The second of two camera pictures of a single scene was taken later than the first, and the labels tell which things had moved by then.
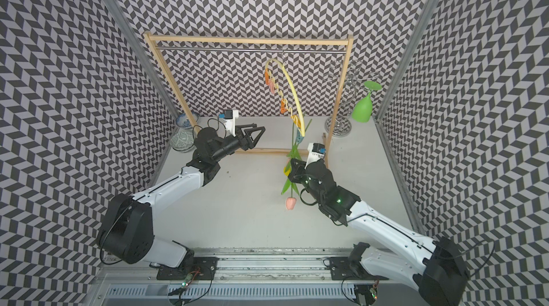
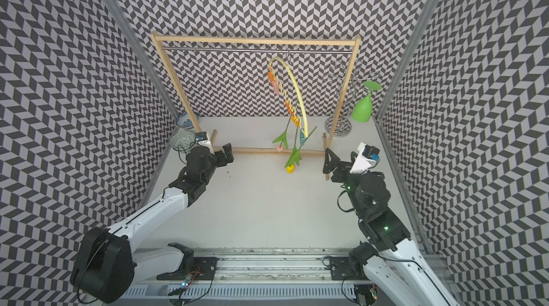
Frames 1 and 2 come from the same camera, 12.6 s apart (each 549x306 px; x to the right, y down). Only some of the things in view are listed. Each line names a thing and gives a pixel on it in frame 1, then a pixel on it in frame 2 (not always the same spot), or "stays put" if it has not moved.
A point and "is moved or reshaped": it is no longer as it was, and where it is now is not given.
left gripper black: [245, 145] → [229, 152]
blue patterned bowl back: [181, 119] stays put
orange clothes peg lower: [296, 120] stays put
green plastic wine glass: [362, 110] stays put
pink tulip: [291, 201] → [296, 156]
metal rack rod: [250, 48] stays put
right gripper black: [297, 169] → [344, 167]
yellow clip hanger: [294, 120] is moved or reshaped
